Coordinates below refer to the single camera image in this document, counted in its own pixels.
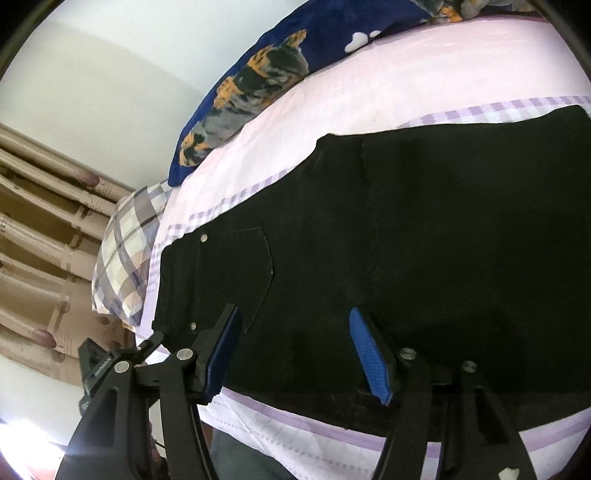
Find black denim pants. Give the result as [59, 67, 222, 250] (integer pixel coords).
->
[152, 106, 590, 436]

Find person's left hand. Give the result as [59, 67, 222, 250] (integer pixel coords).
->
[148, 402, 169, 479]

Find plaid pillow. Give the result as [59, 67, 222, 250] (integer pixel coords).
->
[91, 181, 171, 329]

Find beige patterned curtain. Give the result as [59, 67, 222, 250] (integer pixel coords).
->
[1, 126, 133, 385]

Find lilac checked bed sheet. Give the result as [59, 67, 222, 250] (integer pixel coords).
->
[138, 17, 590, 479]

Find navy blanket with cat print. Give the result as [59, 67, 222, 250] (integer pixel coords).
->
[167, 0, 535, 187]

